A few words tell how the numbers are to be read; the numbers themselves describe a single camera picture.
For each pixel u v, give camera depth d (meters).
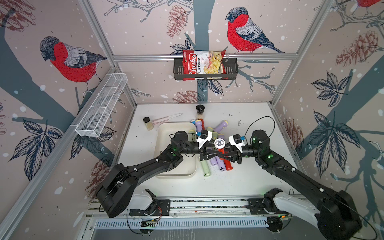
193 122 1.03
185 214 0.72
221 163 0.85
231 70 0.95
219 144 0.64
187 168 0.87
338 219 0.40
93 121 0.71
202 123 1.03
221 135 0.98
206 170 0.84
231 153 0.64
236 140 0.60
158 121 1.10
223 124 1.04
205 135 0.59
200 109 1.03
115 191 0.41
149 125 1.03
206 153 0.62
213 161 0.87
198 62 0.87
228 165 0.85
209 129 1.01
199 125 1.00
